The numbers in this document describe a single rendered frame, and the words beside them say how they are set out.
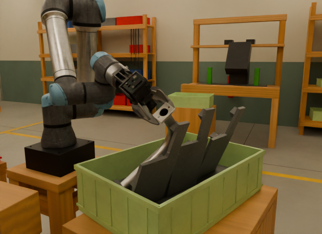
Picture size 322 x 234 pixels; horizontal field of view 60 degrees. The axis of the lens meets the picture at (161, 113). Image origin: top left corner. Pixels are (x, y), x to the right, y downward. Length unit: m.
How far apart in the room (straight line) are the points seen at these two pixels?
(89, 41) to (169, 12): 5.32
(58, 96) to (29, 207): 0.36
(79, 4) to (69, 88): 0.37
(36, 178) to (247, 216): 0.82
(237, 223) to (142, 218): 0.36
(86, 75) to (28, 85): 7.92
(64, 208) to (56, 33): 0.67
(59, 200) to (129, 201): 0.44
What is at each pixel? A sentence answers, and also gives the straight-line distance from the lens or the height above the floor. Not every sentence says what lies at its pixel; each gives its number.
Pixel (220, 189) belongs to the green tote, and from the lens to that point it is 0.96.
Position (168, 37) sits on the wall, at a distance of 6.42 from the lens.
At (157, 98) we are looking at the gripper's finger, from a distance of 0.82.
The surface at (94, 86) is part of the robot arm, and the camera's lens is 0.98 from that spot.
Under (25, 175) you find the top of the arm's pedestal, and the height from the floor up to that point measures 0.85.
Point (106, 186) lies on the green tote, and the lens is 0.90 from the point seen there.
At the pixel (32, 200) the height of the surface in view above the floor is 0.88.
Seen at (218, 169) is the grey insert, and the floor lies 0.85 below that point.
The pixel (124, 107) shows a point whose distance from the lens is 6.30.
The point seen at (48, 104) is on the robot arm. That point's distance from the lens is 1.25.
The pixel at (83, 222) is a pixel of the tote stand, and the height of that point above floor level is 0.79.
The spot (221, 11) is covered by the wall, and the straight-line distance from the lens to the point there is 6.13.
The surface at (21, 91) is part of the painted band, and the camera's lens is 9.42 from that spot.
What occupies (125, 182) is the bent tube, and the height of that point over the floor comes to 0.96.
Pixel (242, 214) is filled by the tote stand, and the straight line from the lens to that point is 1.07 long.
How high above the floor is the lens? 1.32
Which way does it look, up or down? 11 degrees down
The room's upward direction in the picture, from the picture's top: straight up
